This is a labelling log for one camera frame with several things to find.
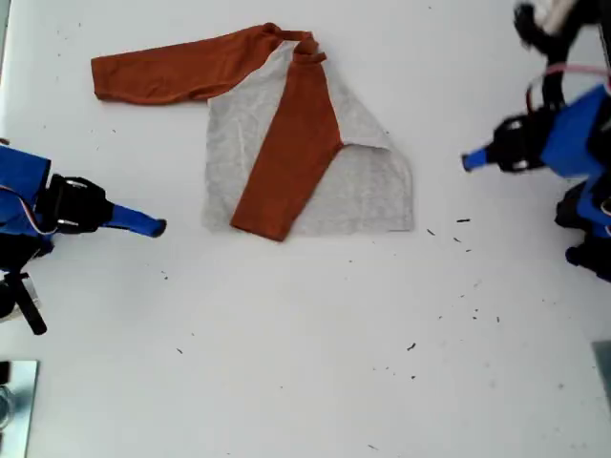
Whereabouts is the grey and rust raglan shirt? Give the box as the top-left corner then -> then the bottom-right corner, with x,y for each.
90,22 -> 415,243

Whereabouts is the large steel plate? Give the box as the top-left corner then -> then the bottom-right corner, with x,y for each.
0,360 -> 42,458

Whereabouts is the red and white wire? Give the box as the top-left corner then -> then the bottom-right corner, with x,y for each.
524,64 -> 611,114
0,185 -> 61,238

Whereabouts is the short black camera stalk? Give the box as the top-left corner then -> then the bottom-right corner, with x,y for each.
9,274 -> 49,336
541,56 -> 569,111

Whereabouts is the black camera box white label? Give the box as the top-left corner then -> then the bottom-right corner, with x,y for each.
513,0 -> 602,63

